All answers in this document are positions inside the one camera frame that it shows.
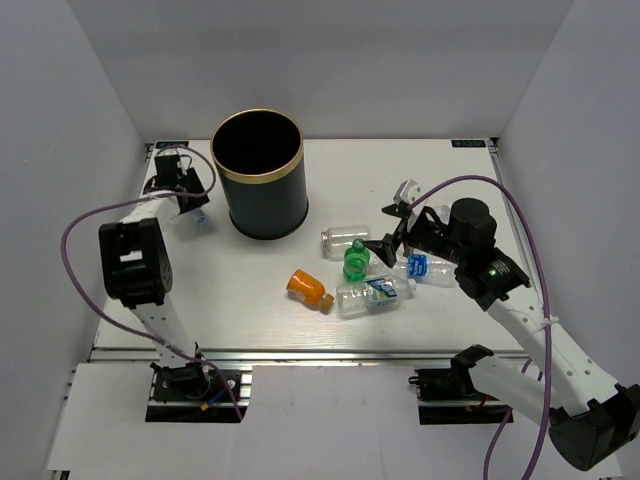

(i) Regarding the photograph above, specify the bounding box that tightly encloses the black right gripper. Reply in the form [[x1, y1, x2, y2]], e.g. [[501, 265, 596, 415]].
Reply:
[[363, 203, 468, 268]]

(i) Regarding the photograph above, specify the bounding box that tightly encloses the orange plastic bottle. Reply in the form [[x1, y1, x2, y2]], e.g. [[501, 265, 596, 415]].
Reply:
[[286, 269, 334, 312]]

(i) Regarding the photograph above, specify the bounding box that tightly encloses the clear bottle green white label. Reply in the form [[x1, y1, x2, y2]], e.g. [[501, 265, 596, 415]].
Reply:
[[335, 274, 417, 318]]

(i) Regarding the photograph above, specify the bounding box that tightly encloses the dark bin with gold rim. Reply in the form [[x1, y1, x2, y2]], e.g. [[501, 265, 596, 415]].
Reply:
[[210, 109, 309, 240]]

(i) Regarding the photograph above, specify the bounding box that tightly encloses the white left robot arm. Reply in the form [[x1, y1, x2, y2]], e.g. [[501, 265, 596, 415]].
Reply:
[[98, 143, 212, 399]]

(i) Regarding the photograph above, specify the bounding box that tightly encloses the aluminium rail front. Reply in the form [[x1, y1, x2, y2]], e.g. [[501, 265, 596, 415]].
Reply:
[[89, 347, 531, 369]]

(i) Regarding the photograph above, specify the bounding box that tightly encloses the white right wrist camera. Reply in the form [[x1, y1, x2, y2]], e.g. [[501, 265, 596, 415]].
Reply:
[[393, 179, 421, 205]]

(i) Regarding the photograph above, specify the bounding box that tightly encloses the blue sticker corner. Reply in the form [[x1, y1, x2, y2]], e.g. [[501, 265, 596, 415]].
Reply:
[[154, 140, 189, 150], [451, 139, 486, 148]]

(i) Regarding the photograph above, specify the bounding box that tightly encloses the blue sticker right corner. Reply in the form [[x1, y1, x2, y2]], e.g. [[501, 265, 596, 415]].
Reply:
[[451, 139, 486, 148]]

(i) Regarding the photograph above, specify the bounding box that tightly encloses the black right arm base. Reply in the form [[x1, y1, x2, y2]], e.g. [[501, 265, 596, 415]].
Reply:
[[408, 345, 513, 426]]

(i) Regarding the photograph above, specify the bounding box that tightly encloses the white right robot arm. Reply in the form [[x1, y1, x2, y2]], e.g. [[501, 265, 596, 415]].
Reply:
[[366, 198, 639, 471]]

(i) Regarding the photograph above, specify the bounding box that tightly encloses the green plastic bottle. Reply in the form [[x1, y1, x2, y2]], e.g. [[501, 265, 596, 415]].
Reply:
[[343, 238, 370, 283]]

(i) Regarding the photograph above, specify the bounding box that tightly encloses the clear jar with silver lid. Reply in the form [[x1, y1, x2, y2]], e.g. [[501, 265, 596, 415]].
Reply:
[[320, 225, 371, 260]]

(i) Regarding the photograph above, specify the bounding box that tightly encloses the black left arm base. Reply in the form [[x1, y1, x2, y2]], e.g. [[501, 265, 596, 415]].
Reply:
[[145, 362, 248, 424]]

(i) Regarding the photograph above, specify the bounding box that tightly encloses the clear bottle blue label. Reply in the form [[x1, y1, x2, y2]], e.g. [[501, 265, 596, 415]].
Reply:
[[193, 209, 207, 224], [368, 253, 457, 288]]

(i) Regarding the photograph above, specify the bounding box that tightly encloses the blue sticker left corner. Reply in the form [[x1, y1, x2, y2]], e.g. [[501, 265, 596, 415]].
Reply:
[[154, 140, 189, 150]]

